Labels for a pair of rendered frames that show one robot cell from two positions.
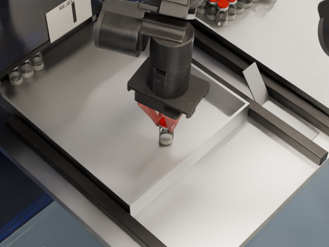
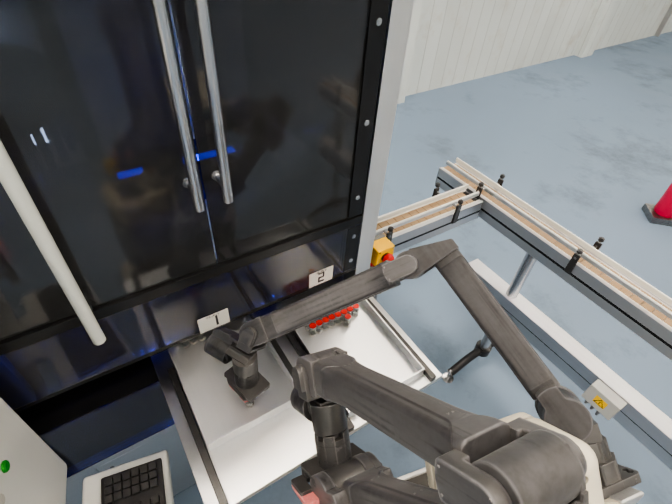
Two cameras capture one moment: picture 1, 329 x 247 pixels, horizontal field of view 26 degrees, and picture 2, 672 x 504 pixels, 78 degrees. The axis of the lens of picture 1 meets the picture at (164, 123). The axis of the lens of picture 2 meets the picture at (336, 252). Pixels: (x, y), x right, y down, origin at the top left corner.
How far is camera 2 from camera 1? 0.39 m
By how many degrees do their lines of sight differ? 11
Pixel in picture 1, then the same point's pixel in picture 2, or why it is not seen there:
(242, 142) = (292, 416)
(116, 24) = (215, 344)
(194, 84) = (260, 382)
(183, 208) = (241, 452)
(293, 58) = not seen: hidden behind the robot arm
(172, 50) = (239, 368)
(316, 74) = not seen: hidden behind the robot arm
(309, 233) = (377, 451)
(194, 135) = (267, 404)
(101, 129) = (217, 387)
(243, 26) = (323, 339)
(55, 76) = not seen: hidden behind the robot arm
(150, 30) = (232, 353)
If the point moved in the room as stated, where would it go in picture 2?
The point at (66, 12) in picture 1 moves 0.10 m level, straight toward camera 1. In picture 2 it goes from (211, 320) to (201, 351)
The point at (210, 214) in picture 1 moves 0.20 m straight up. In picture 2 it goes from (254, 460) to (248, 423)
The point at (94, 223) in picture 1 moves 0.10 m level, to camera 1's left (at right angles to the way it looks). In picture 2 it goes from (188, 448) to (150, 438)
